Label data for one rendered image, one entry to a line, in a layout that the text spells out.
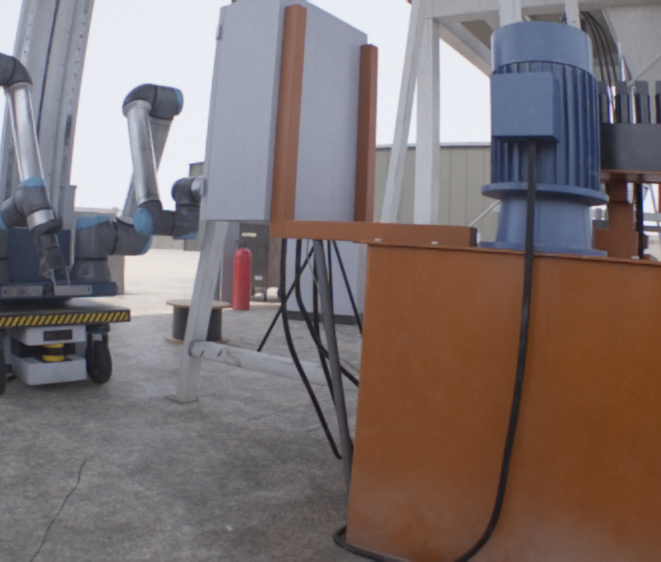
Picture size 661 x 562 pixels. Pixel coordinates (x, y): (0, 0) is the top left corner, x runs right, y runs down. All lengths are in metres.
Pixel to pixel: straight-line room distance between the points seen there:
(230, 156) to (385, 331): 0.62
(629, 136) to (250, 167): 0.86
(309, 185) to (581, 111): 0.74
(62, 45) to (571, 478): 2.47
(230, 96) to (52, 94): 1.27
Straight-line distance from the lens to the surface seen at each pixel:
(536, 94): 0.96
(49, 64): 2.63
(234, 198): 1.42
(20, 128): 2.11
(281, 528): 1.27
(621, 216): 1.33
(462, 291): 1.00
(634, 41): 4.44
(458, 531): 1.11
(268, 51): 1.44
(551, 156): 1.00
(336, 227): 1.25
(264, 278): 6.16
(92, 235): 2.38
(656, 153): 1.20
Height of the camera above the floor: 0.59
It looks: 4 degrees down
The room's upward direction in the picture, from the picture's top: 3 degrees clockwise
